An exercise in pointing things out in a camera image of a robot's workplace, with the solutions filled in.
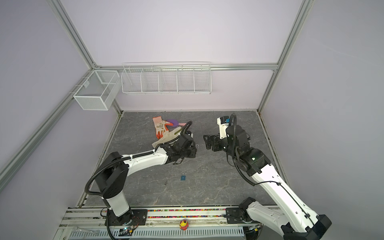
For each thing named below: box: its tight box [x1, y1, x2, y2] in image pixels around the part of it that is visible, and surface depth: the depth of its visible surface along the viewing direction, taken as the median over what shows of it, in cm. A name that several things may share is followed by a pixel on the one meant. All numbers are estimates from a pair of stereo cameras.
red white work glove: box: [152, 116, 174, 140], surface depth 111 cm
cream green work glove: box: [151, 126, 183, 148], surface depth 106 cm
